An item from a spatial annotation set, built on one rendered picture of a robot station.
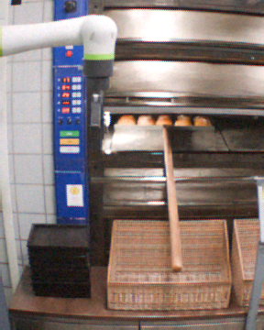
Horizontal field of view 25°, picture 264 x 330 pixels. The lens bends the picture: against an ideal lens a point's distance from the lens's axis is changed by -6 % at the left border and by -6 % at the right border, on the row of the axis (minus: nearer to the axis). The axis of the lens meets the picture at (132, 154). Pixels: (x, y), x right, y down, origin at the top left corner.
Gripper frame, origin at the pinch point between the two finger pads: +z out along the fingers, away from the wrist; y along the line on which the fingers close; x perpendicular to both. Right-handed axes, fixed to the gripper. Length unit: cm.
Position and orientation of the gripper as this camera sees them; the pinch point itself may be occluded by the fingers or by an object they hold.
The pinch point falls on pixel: (97, 141)
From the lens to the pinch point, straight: 193.7
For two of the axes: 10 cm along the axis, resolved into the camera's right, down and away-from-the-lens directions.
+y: -0.3, 2.6, -9.7
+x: 10.0, 0.2, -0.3
